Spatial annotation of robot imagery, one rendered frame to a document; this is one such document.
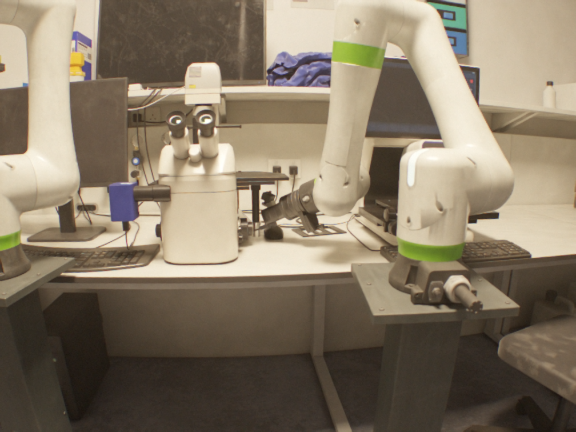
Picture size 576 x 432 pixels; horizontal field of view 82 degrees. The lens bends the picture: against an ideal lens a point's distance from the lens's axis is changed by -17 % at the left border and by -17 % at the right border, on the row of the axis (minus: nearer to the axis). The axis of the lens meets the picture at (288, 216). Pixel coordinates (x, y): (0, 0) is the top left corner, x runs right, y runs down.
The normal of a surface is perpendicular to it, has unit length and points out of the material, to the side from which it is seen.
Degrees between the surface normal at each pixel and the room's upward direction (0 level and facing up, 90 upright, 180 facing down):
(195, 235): 91
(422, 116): 93
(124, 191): 90
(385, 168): 116
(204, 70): 73
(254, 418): 0
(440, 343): 90
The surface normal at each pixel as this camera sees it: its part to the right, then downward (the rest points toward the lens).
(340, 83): -0.65, 0.35
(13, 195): 0.84, 0.35
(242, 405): 0.00, -0.98
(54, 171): 0.83, -0.21
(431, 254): -0.33, 0.40
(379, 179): 0.10, 0.61
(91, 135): 0.11, 0.12
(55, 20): 0.74, 0.23
